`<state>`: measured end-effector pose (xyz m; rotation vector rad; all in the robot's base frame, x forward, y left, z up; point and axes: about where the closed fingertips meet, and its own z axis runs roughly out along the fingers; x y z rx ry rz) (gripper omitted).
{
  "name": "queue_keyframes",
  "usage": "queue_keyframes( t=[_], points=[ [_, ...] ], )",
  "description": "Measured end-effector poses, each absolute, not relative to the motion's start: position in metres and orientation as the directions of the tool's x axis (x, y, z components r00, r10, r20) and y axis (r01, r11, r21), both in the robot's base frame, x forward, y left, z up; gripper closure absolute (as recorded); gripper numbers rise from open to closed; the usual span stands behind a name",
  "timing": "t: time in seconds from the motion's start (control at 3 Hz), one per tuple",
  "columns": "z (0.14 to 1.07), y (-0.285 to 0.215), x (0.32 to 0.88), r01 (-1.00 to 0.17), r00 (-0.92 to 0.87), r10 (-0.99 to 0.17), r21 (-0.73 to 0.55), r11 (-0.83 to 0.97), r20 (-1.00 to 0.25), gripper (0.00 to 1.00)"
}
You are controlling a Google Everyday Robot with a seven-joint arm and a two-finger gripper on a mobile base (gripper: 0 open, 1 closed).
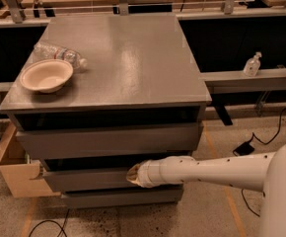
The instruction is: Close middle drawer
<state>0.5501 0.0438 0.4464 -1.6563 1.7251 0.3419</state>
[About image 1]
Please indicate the cardboard box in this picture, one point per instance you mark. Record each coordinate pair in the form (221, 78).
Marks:
(22, 175)

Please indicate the grey drawer cabinet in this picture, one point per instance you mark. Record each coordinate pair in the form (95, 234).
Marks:
(140, 72)

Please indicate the clear sanitizer pump bottle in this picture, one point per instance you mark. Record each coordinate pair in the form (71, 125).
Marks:
(252, 65)

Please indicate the clear plastic water bottle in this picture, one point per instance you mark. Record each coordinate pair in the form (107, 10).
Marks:
(45, 50)

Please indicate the white foam-padded gripper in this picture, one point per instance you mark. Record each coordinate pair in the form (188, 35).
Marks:
(148, 174)

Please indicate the grey metal rail shelf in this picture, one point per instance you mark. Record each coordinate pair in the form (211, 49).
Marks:
(237, 82)

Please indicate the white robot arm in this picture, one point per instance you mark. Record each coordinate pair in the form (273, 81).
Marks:
(265, 173)

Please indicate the black power adapter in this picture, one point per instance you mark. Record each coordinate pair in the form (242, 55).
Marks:
(243, 149)

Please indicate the grey bottom drawer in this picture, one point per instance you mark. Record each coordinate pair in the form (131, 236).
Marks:
(122, 197)

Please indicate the grey top drawer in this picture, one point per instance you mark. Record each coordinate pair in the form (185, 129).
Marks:
(77, 143)

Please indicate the grey drawer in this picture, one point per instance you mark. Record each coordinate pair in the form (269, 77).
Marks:
(95, 173)
(122, 197)
(77, 143)

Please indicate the white paper bowl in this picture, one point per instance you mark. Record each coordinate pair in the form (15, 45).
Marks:
(46, 76)

